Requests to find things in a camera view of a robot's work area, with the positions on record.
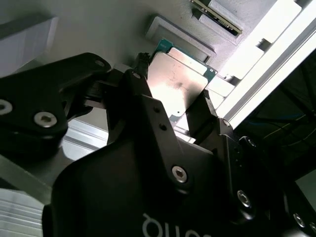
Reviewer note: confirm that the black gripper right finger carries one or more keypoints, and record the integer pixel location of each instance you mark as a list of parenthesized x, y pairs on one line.
[(237, 168)]

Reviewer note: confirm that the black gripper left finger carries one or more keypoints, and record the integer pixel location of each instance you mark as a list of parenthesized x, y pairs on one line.
[(29, 103)]

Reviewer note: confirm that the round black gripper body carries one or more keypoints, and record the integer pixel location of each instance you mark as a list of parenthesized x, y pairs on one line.
[(111, 192)]

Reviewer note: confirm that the silver-topped CPU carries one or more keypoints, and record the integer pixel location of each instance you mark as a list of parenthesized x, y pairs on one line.
[(172, 84)]

